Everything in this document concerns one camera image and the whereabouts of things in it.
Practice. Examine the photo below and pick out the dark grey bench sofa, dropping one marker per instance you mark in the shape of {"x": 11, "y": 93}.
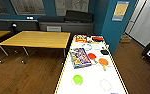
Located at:
{"x": 4, "y": 25}
{"x": 74, "y": 26}

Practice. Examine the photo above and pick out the brown cardboard box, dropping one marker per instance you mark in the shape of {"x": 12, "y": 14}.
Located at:
{"x": 126, "y": 38}

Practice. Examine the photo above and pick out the yellow wall notice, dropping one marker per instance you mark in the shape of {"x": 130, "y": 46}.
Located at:
{"x": 120, "y": 11}

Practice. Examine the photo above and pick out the red table tennis paddle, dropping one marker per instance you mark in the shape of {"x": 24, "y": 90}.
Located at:
{"x": 97, "y": 38}

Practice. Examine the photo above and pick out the yellow-green bowl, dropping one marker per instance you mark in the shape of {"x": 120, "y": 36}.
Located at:
{"x": 77, "y": 79}

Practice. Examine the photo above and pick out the yellow air hockey table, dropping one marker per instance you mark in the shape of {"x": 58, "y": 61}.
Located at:
{"x": 87, "y": 75}

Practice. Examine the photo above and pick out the colourful board game box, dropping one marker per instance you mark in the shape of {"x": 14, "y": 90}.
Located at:
{"x": 80, "y": 57}

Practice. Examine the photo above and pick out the orange yellow game box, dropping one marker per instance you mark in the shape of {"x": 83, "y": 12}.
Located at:
{"x": 81, "y": 38}

